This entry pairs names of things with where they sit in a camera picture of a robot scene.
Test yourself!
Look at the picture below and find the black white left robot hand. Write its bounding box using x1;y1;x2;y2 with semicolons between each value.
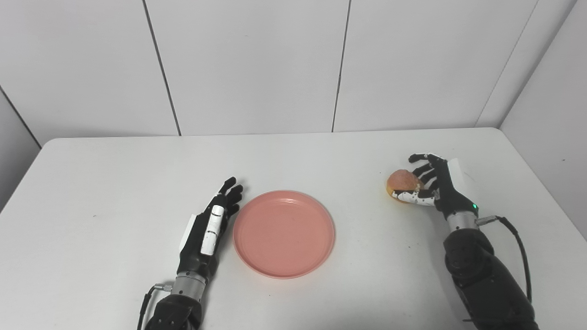
177;177;244;279

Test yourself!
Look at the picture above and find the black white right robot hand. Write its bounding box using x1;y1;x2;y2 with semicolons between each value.
391;153;480;220

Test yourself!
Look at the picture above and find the golden cream puff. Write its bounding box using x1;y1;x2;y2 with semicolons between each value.
386;169;425;204

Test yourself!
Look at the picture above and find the pink round plate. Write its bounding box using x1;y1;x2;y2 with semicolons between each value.
233;190;336;279

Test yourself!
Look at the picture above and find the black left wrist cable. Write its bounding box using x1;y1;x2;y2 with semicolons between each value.
137;283;173;330

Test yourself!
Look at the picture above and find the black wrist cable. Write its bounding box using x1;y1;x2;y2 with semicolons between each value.
476;215;533;303
137;283;173;330

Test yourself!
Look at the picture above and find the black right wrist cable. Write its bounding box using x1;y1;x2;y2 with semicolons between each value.
476;215;533;303

